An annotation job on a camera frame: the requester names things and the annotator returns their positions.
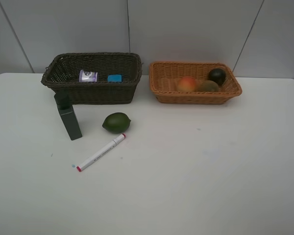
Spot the red orange peach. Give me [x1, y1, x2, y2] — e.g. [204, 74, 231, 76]
[177, 76, 197, 92]

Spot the blue whiteboard eraser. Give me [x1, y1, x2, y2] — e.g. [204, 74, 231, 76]
[107, 74, 123, 82]

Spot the brown kiwi fruit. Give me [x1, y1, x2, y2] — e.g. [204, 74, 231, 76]
[197, 80, 220, 93]

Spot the purple lidded round container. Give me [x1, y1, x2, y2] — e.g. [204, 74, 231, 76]
[79, 70, 98, 83]

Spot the dark green avocado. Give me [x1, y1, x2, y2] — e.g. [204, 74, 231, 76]
[208, 68, 226, 87]

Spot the green lime fruit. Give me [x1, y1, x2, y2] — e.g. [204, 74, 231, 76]
[102, 113, 131, 134]

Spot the orange wicker basket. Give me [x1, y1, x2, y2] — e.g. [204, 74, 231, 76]
[149, 61, 243, 105]

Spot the white marker with red caps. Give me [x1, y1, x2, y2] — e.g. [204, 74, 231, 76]
[76, 133, 126, 172]

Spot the dark green square bottle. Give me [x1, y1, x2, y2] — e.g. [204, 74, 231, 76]
[54, 91, 82, 141]

